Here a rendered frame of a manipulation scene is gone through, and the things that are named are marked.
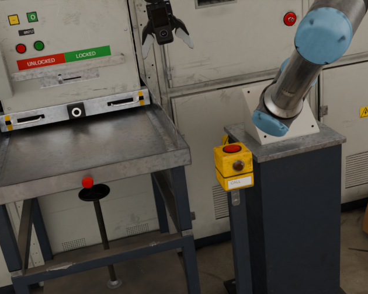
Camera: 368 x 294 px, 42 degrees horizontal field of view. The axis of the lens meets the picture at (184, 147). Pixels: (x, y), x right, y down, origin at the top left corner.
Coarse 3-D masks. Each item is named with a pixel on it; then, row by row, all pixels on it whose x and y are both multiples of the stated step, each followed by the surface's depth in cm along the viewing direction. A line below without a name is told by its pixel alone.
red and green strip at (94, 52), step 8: (96, 48) 166; (104, 48) 167; (48, 56) 163; (56, 56) 164; (64, 56) 164; (72, 56) 165; (80, 56) 166; (88, 56) 166; (96, 56) 167; (24, 64) 162; (32, 64) 163; (40, 64) 164; (48, 64) 164
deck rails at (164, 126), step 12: (144, 84) 187; (0, 108) 178; (144, 108) 178; (156, 108) 168; (156, 120) 164; (168, 120) 147; (0, 132) 168; (168, 132) 152; (0, 144) 161; (168, 144) 143; (0, 156) 151; (0, 168) 142
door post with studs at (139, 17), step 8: (128, 0) 187; (136, 0) 187; (136, 8) 188; (144, 8) 189; (136, 16) 190; (144, 16) 190; (136, 24) 191; (144, 24) 191; (136, 32) 192; (136, 40) 193; (136, 48) 194; (152, 56) 197; (144, 64) 197; (152, 64) 198; (144, 72) 199; (152, 72) 199; (144, 80) 200; (152, 80) 201; (152, 88) 202; (176, 232) 231; (176, 248) 234
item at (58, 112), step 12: (108, 96) 172; (120, 96) 173; (132, 96) 174; (144, 96) 175; (36, 108) 168; (48, 108) 169; (60, 108) 170; (96, 108) 173; (108, 108) 174; (120, 108) 175; (0, 120) 166; (24, 120) 168; (48, 120) 170; (60, 120) 171
